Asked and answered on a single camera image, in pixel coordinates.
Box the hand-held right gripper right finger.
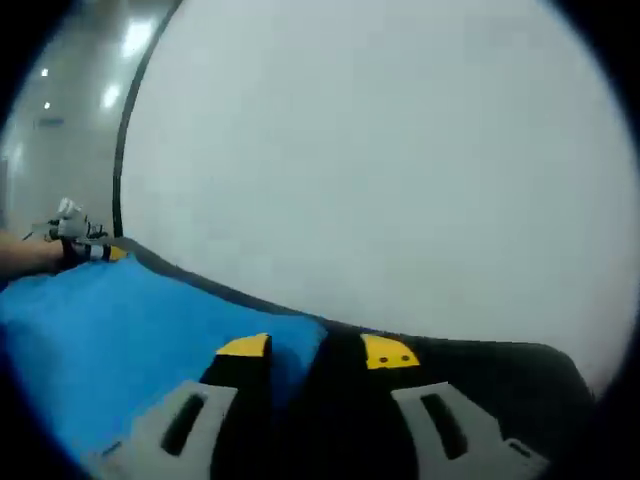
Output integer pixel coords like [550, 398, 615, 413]
[359, 333, 550, 480]

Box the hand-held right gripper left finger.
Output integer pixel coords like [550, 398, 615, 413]
[91, 331, 274, 480]

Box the blue cloth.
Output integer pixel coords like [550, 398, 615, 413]
[0, 256, 330, 467]

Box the black partition frame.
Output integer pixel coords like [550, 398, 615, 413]
[111, 0, 187, 239]

